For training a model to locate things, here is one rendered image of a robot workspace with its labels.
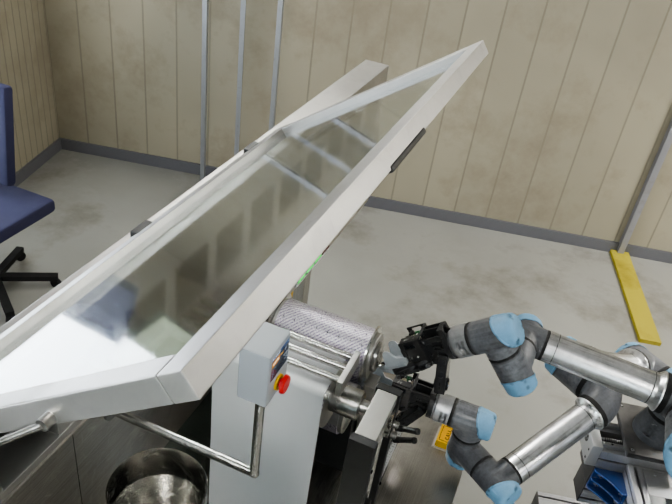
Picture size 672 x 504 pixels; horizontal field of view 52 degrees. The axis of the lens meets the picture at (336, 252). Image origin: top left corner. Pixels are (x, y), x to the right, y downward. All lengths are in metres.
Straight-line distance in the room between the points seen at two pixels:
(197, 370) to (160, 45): 4.24
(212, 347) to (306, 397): 0.77
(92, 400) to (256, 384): 0.41
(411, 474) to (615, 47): 3.14
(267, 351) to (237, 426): 0.53
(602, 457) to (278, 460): 1.24
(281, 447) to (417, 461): 0.58
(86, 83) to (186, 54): 0.77
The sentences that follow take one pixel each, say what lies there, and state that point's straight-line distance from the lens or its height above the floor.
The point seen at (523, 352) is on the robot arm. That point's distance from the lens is 1.57.
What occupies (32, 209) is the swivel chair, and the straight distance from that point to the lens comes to 3.62.
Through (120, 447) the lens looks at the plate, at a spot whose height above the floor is 1.29.
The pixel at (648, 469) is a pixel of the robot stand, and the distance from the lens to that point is 2.47.
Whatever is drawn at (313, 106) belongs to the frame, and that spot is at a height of 1.65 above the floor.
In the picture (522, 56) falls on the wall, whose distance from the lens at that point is 4.39.
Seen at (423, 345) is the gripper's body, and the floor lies 1.35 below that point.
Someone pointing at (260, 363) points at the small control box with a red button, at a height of 1.70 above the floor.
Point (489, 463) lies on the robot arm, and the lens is 1.81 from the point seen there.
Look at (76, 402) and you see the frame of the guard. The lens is 0.66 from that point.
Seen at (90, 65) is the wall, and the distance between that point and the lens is 5.00.
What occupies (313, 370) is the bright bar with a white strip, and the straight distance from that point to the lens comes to 1.32.
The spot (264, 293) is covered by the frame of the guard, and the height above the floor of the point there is 1.98.
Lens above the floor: 2.37
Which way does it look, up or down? 34 degrees down
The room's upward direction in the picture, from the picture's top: 8 degrees clockwise
